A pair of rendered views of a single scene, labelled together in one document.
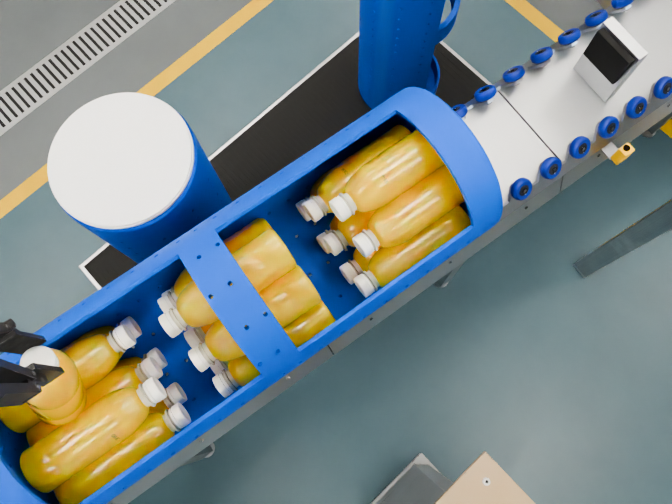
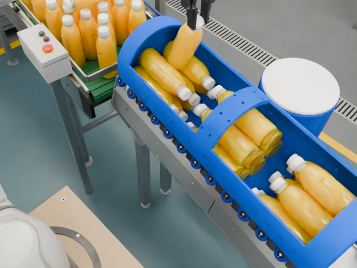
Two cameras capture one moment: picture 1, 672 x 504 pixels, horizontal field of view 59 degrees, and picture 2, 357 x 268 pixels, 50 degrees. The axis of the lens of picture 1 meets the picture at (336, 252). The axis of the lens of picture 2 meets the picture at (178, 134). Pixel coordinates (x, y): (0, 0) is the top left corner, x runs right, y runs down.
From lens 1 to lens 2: 0.51 m
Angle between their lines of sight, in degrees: 36
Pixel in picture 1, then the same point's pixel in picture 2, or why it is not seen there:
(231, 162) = not seen: hidden behind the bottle
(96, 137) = (308, 74)
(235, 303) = (232, 106)
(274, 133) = not seen: hidden behind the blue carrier
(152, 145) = (311, 95)
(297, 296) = (240, 145)
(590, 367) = not seen: outside the picture
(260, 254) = (261, 119)
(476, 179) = (337, 233)
